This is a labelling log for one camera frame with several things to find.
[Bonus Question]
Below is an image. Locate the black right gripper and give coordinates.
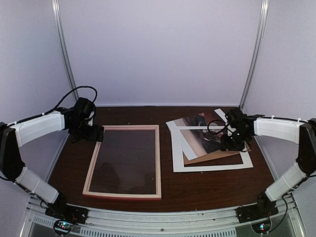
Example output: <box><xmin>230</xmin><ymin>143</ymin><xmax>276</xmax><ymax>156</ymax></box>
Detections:
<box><xmin>220</xmin><ymin>129</ymin><xmax>250</xmax><ymax>151</ymax></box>

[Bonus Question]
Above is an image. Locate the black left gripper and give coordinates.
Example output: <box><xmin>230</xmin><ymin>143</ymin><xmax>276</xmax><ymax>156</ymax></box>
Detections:
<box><xmin>71</xmin><ymin>119</ymin><xmax>104</xmax><ymax>142</ymax></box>

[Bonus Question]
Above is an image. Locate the dark painting photo print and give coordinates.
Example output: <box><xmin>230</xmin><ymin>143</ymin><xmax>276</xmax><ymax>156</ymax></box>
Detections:
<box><xmin>166</xmin><ymin>110</ymin><xmax>226</xmax><ymax>160</ymax></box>

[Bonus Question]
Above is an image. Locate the clear acrylic sheet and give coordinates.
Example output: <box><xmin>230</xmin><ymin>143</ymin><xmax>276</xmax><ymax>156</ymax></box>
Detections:
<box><xmin>88</xmin><ymin>128</ymin><xmax>158</xmax><ymax>196</ymax></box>

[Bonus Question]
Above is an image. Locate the light wood picture frame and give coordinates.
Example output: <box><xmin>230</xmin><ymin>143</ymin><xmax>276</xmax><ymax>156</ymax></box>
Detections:
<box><xmin>82</xmin><ymin>124</ymin><xmax>162</xmax><ymax>200</ymax></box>

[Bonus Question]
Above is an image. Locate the white mat board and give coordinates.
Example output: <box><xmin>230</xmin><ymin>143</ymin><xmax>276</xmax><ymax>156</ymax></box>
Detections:
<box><xmin>170</xmin><ymin>127</ymin><xmax>254</xmax><ymax>173</ymax></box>

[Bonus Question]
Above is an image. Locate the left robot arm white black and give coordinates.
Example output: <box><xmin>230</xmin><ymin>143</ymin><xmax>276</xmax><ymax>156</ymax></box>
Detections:
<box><xmin>0</xmin><ymin>107</ymin><xmax>104</xmax><ymax>219</ymax></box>

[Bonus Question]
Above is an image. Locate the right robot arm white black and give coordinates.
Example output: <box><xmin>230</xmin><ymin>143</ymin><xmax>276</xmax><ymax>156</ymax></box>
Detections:
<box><xmin>220</xmin><ymin>112</ymin><xmax>316</xmax><ymax>218</ymax></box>

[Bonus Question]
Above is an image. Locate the brown backing board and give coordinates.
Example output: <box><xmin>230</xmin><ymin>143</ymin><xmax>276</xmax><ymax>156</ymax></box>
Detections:
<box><xmin>183</xmin><ymin>151</ymin><xmax>242</xmax><ymax>165</ymax></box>

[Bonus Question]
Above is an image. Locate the right controller board with leds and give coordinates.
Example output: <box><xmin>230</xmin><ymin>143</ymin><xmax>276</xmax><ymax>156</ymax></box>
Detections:
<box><xmin>251</xmin><ymin>220</ymin><xmax>272</xmax><ymax>235</ymax></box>

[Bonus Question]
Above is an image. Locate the controller board with leds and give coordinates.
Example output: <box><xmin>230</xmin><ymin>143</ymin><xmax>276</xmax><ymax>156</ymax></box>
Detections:
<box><xmin>53</xmin><ymin>220</ymin><xmax>74</xmax><ymax>235</ymax></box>
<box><xmin>251</xmin><ymin>220</ymin><xmax>272</xmax><ymax>235</ymax></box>

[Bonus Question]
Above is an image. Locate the left controller board with leds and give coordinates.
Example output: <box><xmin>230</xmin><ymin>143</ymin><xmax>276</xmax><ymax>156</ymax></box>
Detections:
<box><xmin>53</xmin><ymin>220</ymin><xmax>74</xmax><ymax>235</ymax></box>

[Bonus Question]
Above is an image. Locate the right camera cable black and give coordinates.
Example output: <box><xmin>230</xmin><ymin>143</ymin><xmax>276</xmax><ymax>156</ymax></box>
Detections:
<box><xmin>207</xmin><ymin>119</ymin><xmax>231</xmax><ymax>135</ymax></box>

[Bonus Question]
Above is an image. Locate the camera cable black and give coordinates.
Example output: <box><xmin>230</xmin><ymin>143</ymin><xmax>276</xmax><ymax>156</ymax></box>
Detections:
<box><xmin>207</xmin><ymin>119</ymin><xmax>231</xmax><ymax>135</ymax></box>
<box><xmin>41</xmin><ymin>85</ymin><xmax>98</xmax><ymax>116</ymax></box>

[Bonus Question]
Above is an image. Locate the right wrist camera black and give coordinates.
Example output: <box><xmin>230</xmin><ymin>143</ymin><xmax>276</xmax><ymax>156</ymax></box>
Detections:
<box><xmin>225</xmin><ymin>108</ymin><xmax>246</xmax><ymax>128</ymax></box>

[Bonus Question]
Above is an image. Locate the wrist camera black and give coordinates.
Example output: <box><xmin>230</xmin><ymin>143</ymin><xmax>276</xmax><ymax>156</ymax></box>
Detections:
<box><xmin>225</xmin><ymin>108</ymin><xmax>246</xmax><ymax>128</ymax></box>
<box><xmin>74</xmin><ymin>97</ymin><xmax>96</xmax><ymax>119</ymax></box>

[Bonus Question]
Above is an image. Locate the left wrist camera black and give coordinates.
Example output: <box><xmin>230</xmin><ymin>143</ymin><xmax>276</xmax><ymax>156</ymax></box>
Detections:
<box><xmin>74</xmin><ymin>97</ymin><xmax>96</xmax><ymax>119</ymax></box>

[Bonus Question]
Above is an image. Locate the left camera cable black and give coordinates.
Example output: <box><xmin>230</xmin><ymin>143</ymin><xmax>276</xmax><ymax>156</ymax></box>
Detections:
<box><xmin>41</xmin><ymin>85</ymin><xmax>98</xmax><ymax>116</ymax></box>

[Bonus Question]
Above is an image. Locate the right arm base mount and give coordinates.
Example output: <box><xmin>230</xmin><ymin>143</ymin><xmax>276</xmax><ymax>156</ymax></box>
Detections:
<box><xmin>236</xmin><ymin>193</ymin><xmax>278</xmax><ymax>223</ymax></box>

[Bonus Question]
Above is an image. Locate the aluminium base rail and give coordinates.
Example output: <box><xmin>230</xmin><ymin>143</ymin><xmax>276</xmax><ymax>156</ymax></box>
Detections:
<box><xmin>24</xmin><ymin>191</ymin><xmax>301</xmax><ymax>237</ymax></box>

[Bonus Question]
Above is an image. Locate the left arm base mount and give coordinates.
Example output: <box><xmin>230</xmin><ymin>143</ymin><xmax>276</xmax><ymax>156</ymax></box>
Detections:
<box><xmin>45</xmin><ymin>194</ymin><xmax>88</xmax><ymax>224</ymax></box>

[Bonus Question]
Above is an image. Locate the right aluminium corner post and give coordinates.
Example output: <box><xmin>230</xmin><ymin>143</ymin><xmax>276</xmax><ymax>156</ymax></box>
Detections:
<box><xmin>239</xmin><ymin>0</ymin><xmax>269</xmax><ymax>110</ymax></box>

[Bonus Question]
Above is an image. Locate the aluminium corner post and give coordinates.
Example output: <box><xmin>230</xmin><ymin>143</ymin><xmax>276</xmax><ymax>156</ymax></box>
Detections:
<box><xmin>51</xmin><ymin>0</ymin><xmax>79</xmax><ymax>100</ymax></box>
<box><xmin>239</xmin><ymin>0</ymin><xmax>269</xmax><ymax>110</ymax></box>

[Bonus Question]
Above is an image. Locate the left aluminium corner post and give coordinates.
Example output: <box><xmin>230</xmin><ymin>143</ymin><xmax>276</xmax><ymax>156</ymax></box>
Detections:
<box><xmin>51</xmin><ymin>0</ymin><xmax>79</xmax><ymax>100</ymax></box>

